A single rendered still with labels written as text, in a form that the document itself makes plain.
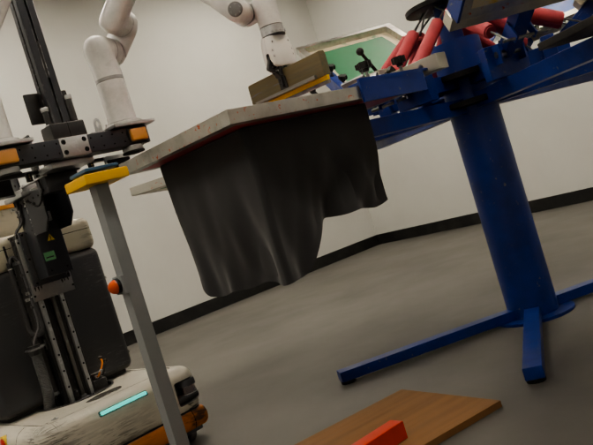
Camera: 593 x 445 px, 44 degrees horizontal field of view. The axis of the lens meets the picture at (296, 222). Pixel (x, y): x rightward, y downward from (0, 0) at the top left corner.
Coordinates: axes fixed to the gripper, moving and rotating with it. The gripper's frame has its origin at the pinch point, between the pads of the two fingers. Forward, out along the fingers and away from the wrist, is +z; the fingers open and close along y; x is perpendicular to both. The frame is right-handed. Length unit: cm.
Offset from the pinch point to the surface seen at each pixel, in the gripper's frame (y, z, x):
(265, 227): 41, 41, 19
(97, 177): 70, 16, -5
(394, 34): -175, -37, -89
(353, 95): 4.8, 12.8, 29.6
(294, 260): 36, 52, 21
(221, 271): 40, 50, -8
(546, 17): -105, -2, 35
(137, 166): 50, 14, -18
